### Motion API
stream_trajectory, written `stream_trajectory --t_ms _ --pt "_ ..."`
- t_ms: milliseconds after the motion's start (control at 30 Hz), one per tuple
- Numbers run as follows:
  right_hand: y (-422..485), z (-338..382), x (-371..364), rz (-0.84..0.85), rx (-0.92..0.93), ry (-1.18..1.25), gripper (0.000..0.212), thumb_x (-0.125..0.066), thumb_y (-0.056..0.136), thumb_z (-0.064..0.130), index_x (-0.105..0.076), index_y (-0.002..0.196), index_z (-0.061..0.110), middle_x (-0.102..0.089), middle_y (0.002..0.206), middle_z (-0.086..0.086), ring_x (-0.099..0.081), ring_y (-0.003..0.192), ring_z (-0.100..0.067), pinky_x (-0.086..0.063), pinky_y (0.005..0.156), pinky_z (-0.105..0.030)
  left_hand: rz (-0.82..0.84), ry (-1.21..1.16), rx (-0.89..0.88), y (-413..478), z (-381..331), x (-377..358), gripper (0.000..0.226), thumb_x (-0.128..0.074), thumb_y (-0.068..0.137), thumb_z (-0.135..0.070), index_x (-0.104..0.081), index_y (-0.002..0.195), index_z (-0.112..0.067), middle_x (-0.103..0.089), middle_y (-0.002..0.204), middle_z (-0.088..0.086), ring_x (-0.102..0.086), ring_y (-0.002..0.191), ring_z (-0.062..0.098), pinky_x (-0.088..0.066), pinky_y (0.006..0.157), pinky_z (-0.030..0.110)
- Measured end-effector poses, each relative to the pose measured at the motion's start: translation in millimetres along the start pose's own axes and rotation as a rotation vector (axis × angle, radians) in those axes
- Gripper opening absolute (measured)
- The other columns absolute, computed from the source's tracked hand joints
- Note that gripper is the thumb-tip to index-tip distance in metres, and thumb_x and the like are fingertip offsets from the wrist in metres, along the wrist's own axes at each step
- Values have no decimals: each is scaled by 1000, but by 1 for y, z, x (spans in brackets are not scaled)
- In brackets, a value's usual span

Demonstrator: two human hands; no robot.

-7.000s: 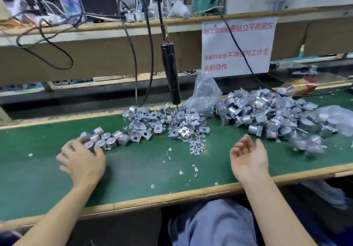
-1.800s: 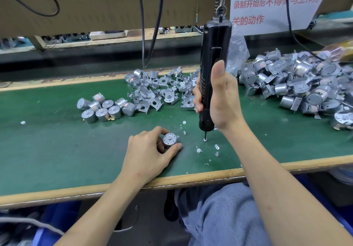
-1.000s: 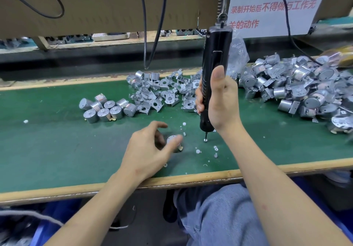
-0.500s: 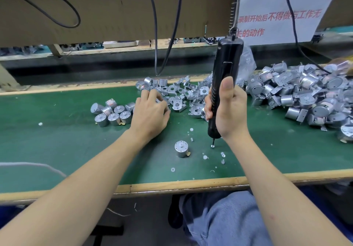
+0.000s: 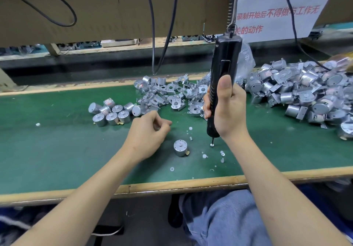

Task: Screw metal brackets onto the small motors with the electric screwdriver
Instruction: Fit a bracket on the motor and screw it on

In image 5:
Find person's left hand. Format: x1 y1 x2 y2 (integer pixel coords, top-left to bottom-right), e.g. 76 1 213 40
122 111 173 164

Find person's right hand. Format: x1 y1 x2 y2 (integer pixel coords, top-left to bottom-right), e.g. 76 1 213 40
203 75 249 141

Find silver round motor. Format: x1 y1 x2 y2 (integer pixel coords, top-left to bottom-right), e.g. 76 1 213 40
173 139 191 157

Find pile of silver motors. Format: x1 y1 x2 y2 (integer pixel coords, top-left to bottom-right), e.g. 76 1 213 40
88 98 143 127

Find black electric screwdriver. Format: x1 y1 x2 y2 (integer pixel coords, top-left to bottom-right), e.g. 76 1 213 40
207 0 243 147

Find pile of metal brackets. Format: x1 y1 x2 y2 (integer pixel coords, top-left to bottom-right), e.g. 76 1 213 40
134 73 211 117

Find pile of assembled motors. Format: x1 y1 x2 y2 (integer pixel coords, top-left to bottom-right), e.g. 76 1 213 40
243 57 353 140

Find person's left forearm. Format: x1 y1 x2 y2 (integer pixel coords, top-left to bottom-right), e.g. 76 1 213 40
12 149 143 246

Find person's right forearm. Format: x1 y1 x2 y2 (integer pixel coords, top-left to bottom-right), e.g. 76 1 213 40
225 130 349 246

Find small clear plastic bag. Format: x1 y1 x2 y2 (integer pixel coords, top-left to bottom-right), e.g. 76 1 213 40
237 41 256 84

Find green bench mat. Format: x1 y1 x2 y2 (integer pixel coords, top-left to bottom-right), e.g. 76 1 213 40
0 75 353 195

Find grey blue trousers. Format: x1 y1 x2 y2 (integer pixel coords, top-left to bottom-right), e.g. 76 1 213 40
179 189 274 246

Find white paper sign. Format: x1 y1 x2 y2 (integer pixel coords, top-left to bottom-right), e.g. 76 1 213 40
234 0 340 43

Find orange packet in plastic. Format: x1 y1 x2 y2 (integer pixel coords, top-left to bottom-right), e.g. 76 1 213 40
334 54 353 72

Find brown back panel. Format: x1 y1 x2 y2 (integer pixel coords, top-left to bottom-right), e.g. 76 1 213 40
0 0 353 48

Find dark blue crate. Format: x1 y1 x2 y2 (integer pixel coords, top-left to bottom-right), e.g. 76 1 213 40
309 183 353 238

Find black hanging cable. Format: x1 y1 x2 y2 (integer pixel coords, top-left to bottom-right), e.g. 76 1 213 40
154 0 181 75
142 0 157 75

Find black looped cable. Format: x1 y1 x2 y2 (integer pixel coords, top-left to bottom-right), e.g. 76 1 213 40
3 0 78 27

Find slanted wooden post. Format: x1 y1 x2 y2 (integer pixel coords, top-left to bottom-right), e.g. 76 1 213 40
0 68 25 93

